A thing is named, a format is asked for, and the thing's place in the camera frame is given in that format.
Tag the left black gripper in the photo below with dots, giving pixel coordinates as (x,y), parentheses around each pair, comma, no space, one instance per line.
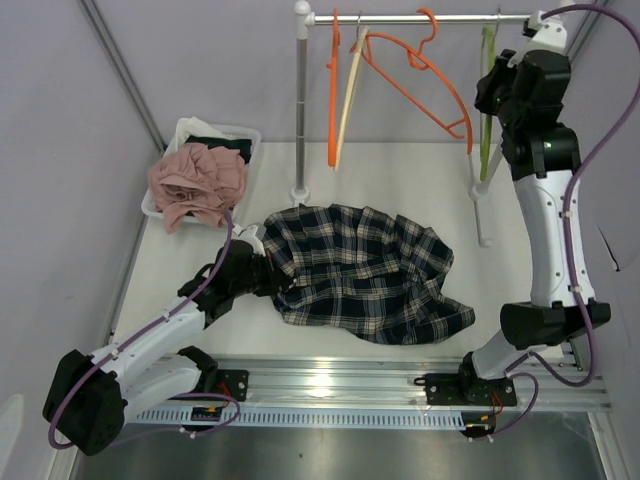
(275,281)

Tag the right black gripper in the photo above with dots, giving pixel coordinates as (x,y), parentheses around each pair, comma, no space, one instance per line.
(501,71)

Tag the green hanger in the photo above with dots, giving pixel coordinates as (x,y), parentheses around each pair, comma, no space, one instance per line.
(487,60)

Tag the navy plaid skirt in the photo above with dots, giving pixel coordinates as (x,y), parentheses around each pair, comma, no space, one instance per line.
(358,269)

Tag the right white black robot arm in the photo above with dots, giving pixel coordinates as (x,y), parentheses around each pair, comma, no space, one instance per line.
(525,93)

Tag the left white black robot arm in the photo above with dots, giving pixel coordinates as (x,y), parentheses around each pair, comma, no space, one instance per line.
(93,396)

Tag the cream hanger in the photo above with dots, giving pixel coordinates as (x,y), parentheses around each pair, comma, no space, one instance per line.
(350,92)

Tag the left orange hanger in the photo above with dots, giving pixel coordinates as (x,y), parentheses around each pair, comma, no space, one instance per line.
(333,67)

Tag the silver clothes rack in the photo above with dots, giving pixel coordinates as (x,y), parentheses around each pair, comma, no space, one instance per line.
(306,19)

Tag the pink garment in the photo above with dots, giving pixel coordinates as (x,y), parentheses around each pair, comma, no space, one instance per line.
(197,181)

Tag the dark green garment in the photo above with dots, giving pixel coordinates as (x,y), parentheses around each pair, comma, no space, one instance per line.
(244,146)

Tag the white plastic basket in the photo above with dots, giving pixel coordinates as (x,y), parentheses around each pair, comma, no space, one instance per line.
(230,132)

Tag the white cloth in basket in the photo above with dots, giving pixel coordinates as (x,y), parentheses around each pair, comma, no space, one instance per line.
(187,127)

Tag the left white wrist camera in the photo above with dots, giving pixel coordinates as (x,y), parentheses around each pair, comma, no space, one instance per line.
(253,235)

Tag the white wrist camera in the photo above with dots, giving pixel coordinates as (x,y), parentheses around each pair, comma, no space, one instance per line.
(253,235)
(545,33)

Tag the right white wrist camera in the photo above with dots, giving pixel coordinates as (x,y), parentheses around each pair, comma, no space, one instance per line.
(545,33)

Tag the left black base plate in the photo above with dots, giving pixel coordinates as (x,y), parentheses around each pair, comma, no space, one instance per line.
(233,383)

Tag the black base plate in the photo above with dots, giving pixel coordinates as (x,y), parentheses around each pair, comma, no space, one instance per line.
(448,389)
(233,383)

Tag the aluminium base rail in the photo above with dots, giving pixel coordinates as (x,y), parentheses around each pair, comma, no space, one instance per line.
(351,383)

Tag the white slotted cable duct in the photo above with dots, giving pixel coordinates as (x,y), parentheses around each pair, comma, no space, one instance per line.
(197,416)

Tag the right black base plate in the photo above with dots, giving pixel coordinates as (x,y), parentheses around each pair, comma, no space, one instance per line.
(448,389)

